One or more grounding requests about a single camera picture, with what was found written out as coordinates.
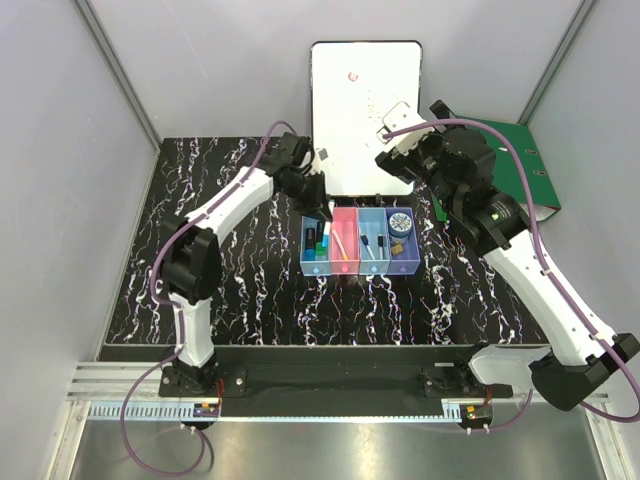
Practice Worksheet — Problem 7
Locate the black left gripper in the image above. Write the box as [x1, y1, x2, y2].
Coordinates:
[280, 169, 332, 222]

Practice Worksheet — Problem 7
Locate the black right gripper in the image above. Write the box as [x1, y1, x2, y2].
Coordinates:
[375, 100, 461, 214]

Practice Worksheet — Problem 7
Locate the cyan capped white marker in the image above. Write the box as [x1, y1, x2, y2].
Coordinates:
[321, 199, 335, 249]

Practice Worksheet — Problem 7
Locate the pink plastic bin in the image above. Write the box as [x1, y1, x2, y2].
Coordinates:
[329, 207, 360, 275]

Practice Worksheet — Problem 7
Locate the blue capped black highlighter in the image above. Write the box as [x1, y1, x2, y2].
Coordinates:
[303, 228, 316, 262]

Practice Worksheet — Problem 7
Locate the green capped black highlighter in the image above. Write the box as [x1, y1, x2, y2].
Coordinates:
[315, 221, 326, 257]

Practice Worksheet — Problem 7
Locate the light blue bin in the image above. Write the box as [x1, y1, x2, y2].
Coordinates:
[358, 207, 390, 276]
[300, 217, 331, 276]

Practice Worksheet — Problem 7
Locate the blue ink bottle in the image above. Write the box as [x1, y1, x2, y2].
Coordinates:
[388, 212, 413, 240]

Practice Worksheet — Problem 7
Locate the yellow capped white marker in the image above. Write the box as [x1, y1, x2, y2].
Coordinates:
[332, 230, 349, 261]

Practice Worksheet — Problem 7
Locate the blue capped white marker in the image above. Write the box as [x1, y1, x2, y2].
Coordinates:
[360, 234, 376, 260]

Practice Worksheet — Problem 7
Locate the black capped white marker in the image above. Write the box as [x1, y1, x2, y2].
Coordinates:
[377, 235, 385, 261]

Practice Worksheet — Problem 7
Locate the purple plastic bin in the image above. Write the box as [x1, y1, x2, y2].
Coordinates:
[385, 207, 422, 276]

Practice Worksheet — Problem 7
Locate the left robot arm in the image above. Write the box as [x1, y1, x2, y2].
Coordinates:
[151, 132, 332, 396]

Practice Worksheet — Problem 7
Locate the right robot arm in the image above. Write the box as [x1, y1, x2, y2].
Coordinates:
[376, 101, 639, 413]

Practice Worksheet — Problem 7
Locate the white dry-erase board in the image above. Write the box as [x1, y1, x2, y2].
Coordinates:
[310, 40, 423, 197]

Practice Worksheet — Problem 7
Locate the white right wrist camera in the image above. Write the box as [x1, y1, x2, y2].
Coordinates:
[376, 101, 434, 156]

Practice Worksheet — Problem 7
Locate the dark green ring binder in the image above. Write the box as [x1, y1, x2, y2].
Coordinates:
[427, 116, 560, 223]

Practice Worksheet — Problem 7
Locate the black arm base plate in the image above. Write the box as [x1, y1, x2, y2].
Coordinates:
[159, 346, 512, 421]

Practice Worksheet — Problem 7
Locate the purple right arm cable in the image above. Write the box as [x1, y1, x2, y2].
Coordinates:
[382, 118, 640, 434]

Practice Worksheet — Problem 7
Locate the grey slotted cable duct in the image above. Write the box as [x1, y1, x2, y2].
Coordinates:
[88, 401, 220, 422]

